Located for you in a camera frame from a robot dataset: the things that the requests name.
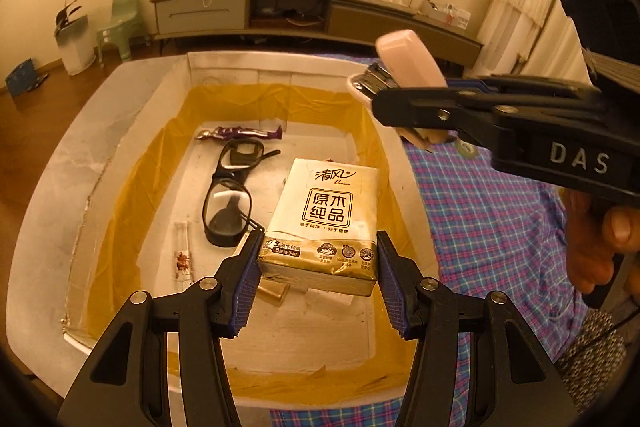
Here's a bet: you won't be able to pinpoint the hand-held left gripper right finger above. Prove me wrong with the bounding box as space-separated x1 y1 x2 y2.
375 229 576 427

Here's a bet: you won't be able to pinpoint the black framed glasses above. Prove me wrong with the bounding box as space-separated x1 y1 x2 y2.
202 139 282 248

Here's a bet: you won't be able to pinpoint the person's patterned trousers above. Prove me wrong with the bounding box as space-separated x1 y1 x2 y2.
555 307 631 403

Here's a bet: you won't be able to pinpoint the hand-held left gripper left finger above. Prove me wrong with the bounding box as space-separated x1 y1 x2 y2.
57 229 266 427

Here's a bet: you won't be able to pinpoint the small gold item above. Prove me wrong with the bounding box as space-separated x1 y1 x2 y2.
257 281 292 305

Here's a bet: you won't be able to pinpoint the green child chair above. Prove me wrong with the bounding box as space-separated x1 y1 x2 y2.
96 0 151 65

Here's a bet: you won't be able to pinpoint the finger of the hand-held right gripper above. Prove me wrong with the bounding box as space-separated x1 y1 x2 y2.
372 84 536 152
447 74 603 100

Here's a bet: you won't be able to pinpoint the white floor bin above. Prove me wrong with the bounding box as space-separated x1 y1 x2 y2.
54 0 97 76

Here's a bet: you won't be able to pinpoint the white printed carton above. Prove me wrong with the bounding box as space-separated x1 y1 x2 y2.
417 0 473 30

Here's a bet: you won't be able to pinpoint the person's right hand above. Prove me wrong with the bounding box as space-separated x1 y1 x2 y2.
562 187 640 295

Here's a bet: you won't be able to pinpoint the pink stapler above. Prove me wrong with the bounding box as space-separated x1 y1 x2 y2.
346 29 448 152

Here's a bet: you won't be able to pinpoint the grey tv cabinet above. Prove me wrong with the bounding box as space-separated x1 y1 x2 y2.
150 0 483 68

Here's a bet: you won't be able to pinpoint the white foam box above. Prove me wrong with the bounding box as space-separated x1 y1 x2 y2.
5 51 441 413

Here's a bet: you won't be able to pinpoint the plaid blanket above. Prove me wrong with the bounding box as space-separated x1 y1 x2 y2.
270 54 616 427

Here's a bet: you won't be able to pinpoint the purple silver action figure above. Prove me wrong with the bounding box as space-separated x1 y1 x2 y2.
194 125 284 142

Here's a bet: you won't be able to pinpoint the tissue pack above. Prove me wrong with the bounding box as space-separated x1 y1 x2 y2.
256 158 381 297

